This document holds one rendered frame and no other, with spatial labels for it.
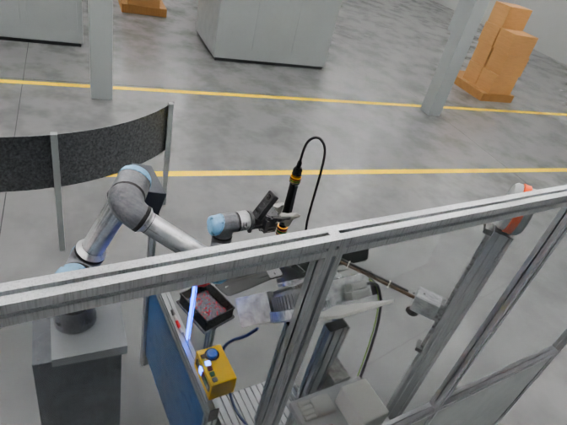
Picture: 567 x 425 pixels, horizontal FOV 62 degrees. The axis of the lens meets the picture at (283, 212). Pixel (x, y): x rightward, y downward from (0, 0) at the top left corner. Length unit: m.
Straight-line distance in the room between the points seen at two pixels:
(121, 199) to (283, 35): 6.77
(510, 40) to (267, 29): 4.32
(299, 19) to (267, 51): 0.71
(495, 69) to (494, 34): 0.61
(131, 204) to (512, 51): 8.71
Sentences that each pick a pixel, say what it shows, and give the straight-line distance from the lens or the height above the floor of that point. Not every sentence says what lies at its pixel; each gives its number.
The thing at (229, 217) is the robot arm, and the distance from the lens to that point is 1.72.
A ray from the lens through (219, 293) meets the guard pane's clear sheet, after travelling 0.82.
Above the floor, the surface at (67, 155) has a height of 0.79.
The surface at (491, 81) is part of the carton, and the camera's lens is 9.78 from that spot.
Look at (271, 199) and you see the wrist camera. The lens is 1.75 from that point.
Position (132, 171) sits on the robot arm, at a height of 1.64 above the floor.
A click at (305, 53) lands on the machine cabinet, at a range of 8.40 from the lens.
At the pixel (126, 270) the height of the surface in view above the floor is 2.05.
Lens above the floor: 2.55
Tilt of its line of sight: 35 degrees down
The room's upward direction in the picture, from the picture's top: 15 degrees clockwise
